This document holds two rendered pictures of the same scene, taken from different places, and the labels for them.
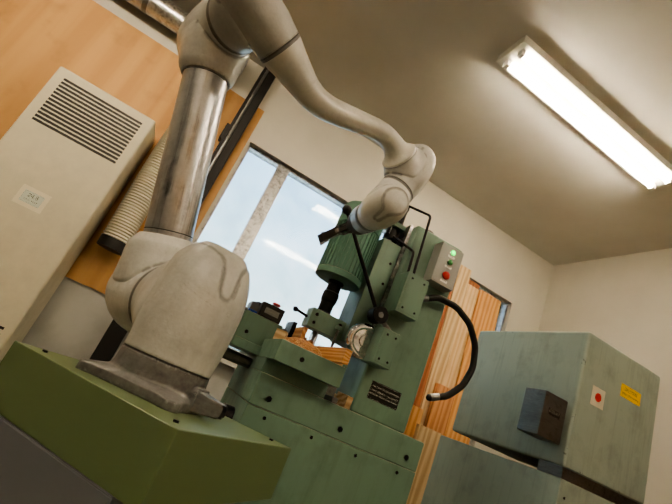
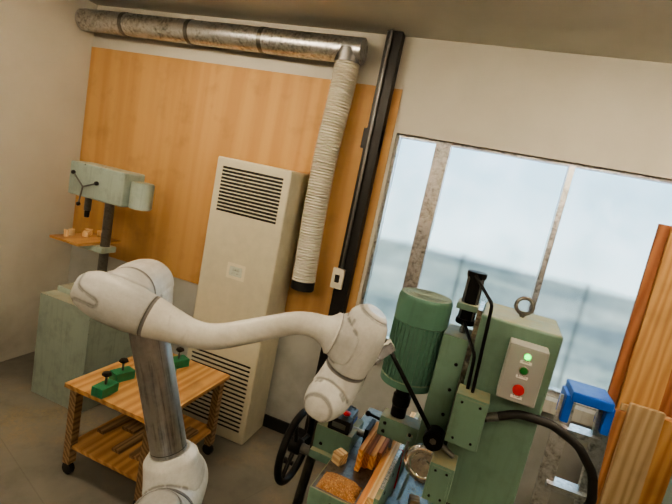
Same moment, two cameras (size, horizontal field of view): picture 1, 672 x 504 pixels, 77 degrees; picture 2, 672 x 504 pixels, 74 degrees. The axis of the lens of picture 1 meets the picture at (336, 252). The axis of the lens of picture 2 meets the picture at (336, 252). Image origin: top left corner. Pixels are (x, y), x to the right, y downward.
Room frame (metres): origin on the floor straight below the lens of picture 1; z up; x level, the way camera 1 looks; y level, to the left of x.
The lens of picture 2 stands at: (0.16, -0.61, 1.82)
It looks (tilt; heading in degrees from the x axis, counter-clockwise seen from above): 9 degrees down; 35
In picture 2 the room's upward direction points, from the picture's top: 12 degrees clockwise
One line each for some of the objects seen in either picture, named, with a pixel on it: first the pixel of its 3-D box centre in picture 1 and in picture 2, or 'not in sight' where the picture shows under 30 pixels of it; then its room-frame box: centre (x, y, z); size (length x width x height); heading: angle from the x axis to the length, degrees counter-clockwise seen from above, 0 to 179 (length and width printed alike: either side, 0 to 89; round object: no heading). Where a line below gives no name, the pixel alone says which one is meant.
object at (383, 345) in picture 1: (380, 348); (440, 476); (1.40, -0.27, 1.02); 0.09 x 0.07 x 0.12; 15
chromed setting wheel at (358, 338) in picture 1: (363, 341); (424, 463); (1.42, -0.20, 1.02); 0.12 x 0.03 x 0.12; 105
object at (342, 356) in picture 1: (311, 353); (383, 463); (1.46, -0.06, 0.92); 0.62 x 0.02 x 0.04; 15
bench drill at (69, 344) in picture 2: not in sight; (101, 284); (1.66, 2.32, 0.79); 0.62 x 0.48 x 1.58; 107
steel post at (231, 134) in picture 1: (174, 230); (346, 256); (2.46, 0.93, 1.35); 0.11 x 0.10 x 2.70; 108
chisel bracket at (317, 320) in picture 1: (323, 326); (399, 429); (1.51, -0.07, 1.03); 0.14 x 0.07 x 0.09; 105
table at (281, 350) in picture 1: (271, 353); (357, 453); (1.50, 0.06, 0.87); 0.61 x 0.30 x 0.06; 15
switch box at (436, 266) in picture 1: (443, 267); (522, 372); (1.45, -0.39, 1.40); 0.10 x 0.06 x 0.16; 105
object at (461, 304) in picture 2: (397, 223); (472, 298); (1.54, -0.18, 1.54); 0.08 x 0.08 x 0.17; 15
